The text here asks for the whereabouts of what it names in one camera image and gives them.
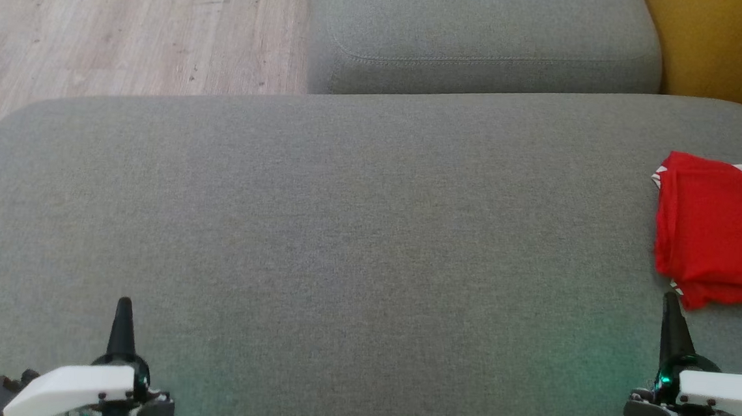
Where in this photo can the yellow sofa back cushion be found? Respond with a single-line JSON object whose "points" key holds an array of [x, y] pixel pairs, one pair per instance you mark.
{"points": [[728, 50]]}

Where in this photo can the small grey sofa cushion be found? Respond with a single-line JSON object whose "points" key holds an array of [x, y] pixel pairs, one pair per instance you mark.
{"points": [[488, 27]]}

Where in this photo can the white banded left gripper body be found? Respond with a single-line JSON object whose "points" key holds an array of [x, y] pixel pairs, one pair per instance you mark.
{"points": [[78, 386]]}

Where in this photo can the red white jersey with lettering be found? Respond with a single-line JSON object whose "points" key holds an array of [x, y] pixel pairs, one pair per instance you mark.
{"points": [[723, 219]]}

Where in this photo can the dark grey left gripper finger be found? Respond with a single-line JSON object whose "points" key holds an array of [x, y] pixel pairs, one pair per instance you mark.
{"points": [[122, 331]]}

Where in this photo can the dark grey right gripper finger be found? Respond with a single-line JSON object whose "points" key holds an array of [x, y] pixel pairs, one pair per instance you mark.
{"points": [[674, 333]]}

